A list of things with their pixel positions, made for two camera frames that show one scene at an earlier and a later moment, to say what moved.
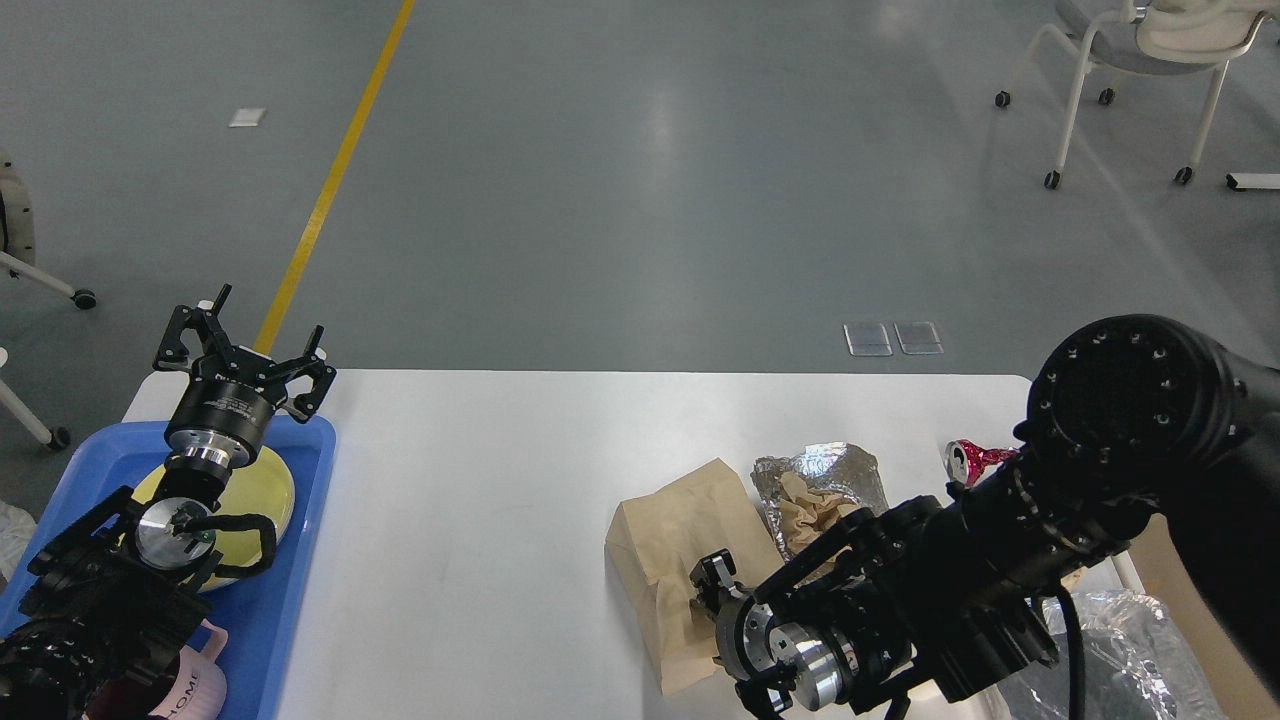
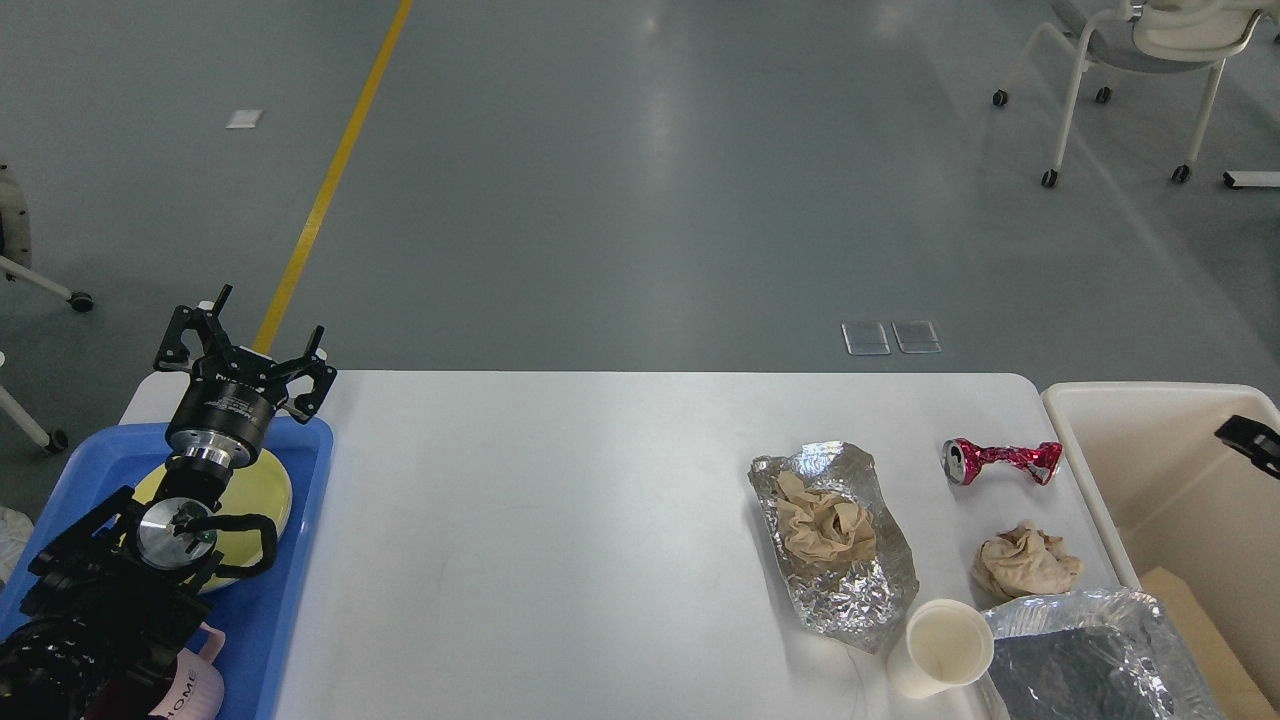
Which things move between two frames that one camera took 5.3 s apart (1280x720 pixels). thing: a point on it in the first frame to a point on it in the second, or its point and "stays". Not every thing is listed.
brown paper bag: (654, 542) to (1239, 693)
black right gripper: (742, 637) to (1253, 438)
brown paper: (807, 511) stays
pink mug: (191, 686) stays
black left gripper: (227, 410) stays
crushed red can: (965, 461) stays
